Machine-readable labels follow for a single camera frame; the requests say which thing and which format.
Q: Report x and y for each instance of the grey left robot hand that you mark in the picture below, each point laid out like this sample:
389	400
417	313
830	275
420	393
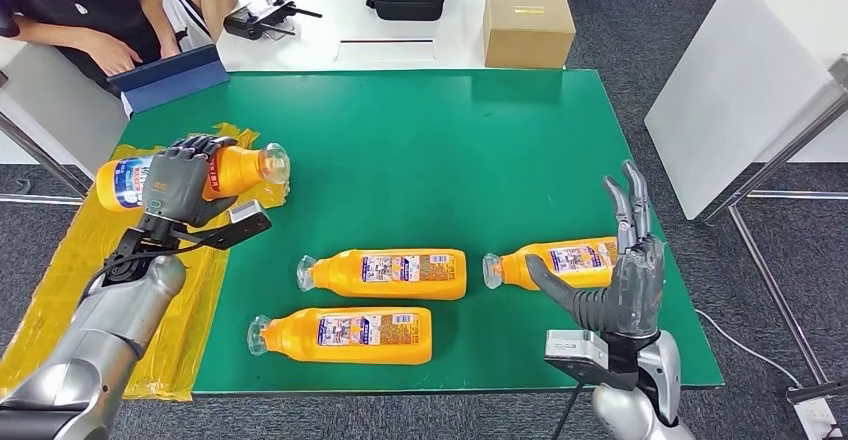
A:
175	185

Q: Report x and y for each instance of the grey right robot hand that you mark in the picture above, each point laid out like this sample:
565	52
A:
629	291

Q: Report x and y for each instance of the orange detergent bottle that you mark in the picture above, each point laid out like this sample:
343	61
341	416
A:
510	272
371	354
242	168
397	288

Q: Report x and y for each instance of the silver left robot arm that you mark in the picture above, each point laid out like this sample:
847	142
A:
99	331

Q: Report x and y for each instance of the blue tablet case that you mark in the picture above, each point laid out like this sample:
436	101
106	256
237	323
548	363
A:
172	81

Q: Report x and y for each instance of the white desk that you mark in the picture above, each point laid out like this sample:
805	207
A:
53	126

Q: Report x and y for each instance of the yellow taped plastic sheet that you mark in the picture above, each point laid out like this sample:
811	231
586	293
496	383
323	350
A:
179	331

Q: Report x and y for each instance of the black remote controller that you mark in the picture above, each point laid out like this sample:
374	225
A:
248	23

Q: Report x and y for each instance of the white power strip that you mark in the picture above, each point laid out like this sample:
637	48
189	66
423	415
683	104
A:
818	420

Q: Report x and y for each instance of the green table mat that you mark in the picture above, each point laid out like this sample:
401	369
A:
411	159

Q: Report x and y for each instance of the large white table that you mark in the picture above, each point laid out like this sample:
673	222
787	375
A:
748	79

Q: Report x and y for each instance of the brown cardboard box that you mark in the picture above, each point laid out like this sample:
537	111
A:
528	31

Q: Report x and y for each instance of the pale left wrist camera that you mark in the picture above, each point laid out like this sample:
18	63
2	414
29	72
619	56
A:
246	212

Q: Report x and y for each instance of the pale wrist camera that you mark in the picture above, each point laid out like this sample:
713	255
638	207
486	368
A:
246	212
575	347

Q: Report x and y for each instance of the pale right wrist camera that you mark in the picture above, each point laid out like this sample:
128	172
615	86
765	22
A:
575	347

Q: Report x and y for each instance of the metal table leg frame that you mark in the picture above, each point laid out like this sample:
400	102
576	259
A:
40	152

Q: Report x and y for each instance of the metal stand frame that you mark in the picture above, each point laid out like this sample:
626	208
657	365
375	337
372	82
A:
782	152

